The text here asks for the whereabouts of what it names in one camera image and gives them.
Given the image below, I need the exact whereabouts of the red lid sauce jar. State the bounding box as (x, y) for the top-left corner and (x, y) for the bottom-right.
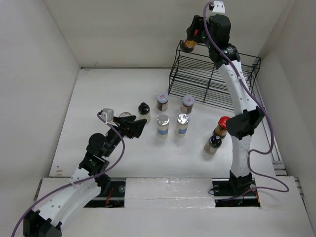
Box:
(181, 39), (197, 53)
(213, 116), (230, 138)

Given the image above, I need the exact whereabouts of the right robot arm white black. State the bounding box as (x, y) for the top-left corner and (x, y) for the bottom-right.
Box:
(182, 14), (264, 196)

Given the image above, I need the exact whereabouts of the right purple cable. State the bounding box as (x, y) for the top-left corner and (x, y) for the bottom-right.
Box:
(202, 1), (290, 199)

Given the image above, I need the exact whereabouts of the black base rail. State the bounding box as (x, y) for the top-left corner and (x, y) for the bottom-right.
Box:
(86, 178), (260, 209)

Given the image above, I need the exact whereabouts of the black wire rack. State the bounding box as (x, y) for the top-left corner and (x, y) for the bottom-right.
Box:
(167, 40), (262, 114)

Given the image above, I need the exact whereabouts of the black cap beige spice bottle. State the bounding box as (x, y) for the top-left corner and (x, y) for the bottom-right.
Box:
(204, 135), (222, 154)

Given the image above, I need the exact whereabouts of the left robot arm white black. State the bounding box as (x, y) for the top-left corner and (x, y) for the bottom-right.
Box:
(22, 112), (147, 237)

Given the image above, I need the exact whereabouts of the silver lid bead bottle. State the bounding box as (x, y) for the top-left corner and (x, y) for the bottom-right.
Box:
(157, 115), (169, 138)
(175, 114), (190, 137)

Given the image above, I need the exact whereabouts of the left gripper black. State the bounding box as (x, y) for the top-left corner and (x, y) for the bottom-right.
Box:
(103, 115), (146, 157)

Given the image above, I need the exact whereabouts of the white lid dark sauce jar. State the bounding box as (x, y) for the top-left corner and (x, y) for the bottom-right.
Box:
(157, 92), (169, 111)

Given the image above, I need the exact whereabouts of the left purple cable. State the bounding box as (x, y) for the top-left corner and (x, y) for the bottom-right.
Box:
(11, 112), (126, 237)

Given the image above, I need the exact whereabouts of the black cap white powder bottle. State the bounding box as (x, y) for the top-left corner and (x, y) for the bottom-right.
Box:
(138, 102), (151, 123)

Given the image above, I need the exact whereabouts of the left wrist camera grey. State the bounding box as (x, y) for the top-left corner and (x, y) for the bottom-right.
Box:
(97, 108), (114, 122)

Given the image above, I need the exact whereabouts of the purple cable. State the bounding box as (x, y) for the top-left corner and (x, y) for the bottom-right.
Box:
(11, 112), (126, 237)
(202, 1), (290, 199)

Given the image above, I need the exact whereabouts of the white lid brown sauce jar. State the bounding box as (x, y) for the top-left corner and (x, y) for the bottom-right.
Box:
(181, 95), (195, 114)

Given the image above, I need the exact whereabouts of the clear glass jar silver rim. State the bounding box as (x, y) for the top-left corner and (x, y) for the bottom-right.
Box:
(119, 112), (132, 118)

